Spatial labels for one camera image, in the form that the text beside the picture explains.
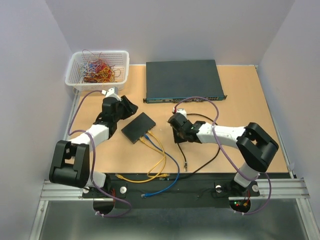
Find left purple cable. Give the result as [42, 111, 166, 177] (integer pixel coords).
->
[67, 90, 132, 218]

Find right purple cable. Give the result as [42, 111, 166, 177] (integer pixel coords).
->
[173, 96, 272, 216]

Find black cable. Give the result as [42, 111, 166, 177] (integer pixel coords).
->
[174, 113, 222, 174]

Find aluminium rail frame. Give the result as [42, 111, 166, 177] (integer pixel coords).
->
[29, 64, 312, 240]

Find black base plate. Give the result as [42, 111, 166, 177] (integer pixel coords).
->
[82, 173, 260, 212]

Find purple cable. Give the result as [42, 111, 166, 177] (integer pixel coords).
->
[67, 90, 132, 218]
[173, 96, 272, 216]

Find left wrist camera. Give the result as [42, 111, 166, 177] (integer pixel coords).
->
[101, 87, 120, 99]

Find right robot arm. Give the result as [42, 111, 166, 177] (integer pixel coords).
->
[168, 112, 279, 195]

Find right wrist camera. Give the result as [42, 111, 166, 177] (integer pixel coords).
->
[172, 108, 187, 117]

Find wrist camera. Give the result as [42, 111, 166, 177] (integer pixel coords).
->
[172, 108, 187, 117]
[101, 87, 120, 99]

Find small black network switch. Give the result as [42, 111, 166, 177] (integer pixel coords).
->
[121, 112, 156, 144]

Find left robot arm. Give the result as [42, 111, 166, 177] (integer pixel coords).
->
[49, 95, 138, 188]

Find blue ethernet cable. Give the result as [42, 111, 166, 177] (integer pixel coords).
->
[141, 132, 181, 199]

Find tangled colourful wires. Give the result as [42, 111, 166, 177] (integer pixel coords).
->
[78, 49, 122, 85]

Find large rack network switch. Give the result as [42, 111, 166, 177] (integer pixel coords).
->
[143, 59, 227, 104]

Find white plastic basket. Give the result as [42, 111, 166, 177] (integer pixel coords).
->
[65, 49, 130, 91]

